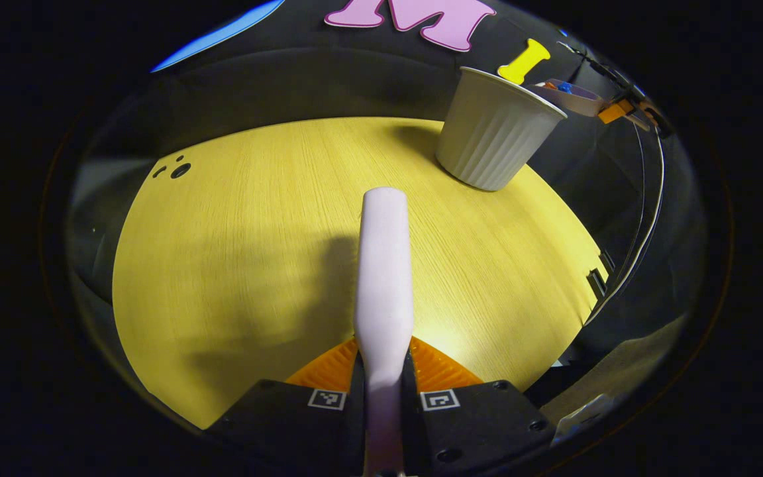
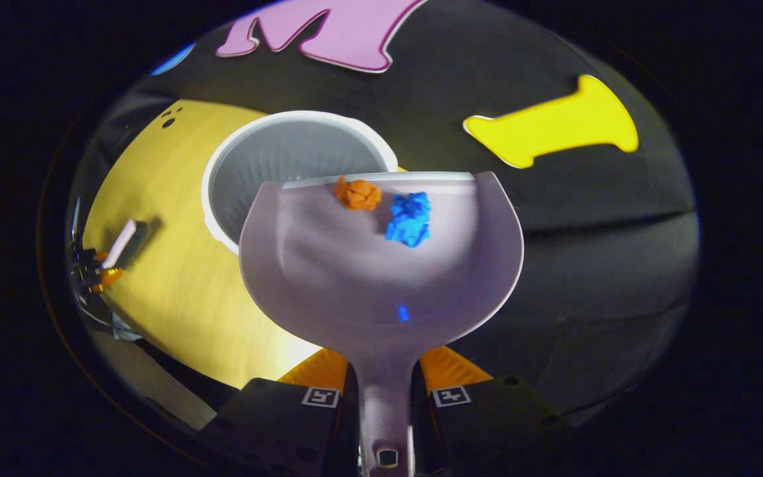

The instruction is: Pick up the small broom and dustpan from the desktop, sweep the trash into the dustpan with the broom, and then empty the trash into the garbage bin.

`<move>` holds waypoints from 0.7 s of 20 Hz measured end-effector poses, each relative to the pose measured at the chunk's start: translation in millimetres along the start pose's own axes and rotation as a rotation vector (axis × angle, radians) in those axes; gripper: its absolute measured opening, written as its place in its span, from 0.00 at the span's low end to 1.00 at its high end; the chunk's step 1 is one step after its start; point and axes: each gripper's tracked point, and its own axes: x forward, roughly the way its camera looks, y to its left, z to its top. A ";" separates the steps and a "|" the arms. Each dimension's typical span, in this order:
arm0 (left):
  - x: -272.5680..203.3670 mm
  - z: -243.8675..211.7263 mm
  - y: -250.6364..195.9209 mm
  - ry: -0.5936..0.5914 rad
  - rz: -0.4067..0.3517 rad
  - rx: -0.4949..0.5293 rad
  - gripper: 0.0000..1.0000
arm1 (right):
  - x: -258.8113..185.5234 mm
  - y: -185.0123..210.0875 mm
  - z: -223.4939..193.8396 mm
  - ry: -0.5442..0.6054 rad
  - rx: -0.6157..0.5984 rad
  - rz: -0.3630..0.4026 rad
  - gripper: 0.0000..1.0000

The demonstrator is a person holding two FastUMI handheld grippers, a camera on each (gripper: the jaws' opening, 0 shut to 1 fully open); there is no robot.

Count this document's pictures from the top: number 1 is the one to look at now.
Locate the black and white cable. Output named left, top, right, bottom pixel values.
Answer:
left=582, top=119, right=666, bottom=327

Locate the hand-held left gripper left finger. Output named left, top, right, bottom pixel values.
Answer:
left=204, top=337, right=366, bottom=477

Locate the white shoe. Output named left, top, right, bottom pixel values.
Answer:
left=554, top=394, right=615, bottom=438

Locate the pale lilac dustpan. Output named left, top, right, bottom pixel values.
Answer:
left=526, top=78, right=605, bottom=119

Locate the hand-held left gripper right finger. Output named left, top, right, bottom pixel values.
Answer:
left=400, top=337, right=558, bottom=477

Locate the small pale lilac broom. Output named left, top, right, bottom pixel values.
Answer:
left=353, top=187, right=416, bottom=477

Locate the white ribbed garbage bin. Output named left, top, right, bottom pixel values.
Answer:
left=436, top=66, right=568, bottom=192

